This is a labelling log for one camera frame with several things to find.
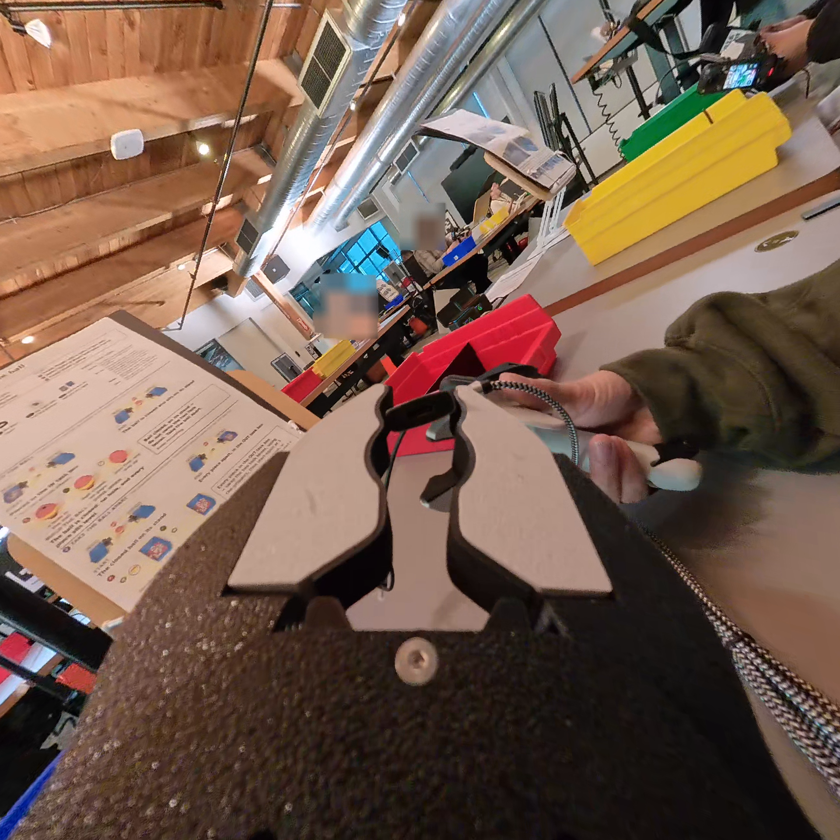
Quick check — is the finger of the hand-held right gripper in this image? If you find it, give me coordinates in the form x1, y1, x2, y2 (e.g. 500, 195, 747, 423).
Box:
525, 420, 595, 475
420, 420, 462, 511

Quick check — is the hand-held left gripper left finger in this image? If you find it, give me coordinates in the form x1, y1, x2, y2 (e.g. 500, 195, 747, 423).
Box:
226, 384, 395, 608

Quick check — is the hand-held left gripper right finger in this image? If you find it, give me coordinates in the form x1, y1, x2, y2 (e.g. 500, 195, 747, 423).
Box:
449, 384, 614, 601

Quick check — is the grey usb hub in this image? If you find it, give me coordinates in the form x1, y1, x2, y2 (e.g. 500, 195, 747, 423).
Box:
386, 392, 459, 434

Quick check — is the braided usb-c cable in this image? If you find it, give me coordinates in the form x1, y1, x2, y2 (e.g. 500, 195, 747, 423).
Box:
482, 379, 840, 778

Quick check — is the person's right hand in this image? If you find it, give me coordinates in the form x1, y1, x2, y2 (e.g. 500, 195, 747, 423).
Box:
499, 371, 664, 505

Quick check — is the small red bin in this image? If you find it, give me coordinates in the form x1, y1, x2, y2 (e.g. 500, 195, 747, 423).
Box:
282, 367, 324, 405

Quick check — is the red plastic bin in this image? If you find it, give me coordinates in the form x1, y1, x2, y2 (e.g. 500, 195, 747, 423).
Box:
384, 294, 563, 457

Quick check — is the printed instruction sheet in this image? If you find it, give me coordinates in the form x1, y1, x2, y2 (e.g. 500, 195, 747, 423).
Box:
0, 318, 303, 611
420, 109, 567, 182

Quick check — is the wooden document board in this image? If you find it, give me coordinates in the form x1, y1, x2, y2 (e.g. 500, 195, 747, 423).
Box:
484, 151, 579, 202

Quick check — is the black display screen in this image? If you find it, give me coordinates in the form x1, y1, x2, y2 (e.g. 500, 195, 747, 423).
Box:
441, 147, 501, 223

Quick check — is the instruction sheet on clipboard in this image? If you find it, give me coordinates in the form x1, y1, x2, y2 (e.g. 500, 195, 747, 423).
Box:
0, 310, 322, 627

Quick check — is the black tripod pole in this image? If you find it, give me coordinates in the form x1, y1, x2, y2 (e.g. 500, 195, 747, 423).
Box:
0, 571, 112, 672

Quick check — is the large yellow bin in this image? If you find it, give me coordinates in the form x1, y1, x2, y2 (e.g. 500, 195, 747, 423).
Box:
564, 88, 793, 266

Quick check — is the green plastic bin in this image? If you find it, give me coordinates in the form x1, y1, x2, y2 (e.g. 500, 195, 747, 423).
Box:
620, 85, 746, 163

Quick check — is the black handheld device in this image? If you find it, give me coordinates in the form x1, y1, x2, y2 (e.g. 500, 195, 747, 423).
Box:
696, 52, 782, 95

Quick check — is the blue plastic bin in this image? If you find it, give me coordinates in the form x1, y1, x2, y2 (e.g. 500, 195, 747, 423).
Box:
0, 751, 67, 840

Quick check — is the silver ventilation duct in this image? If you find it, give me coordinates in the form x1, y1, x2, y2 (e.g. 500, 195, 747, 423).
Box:
308, 0, 547, 232
233, 0, 447, 278

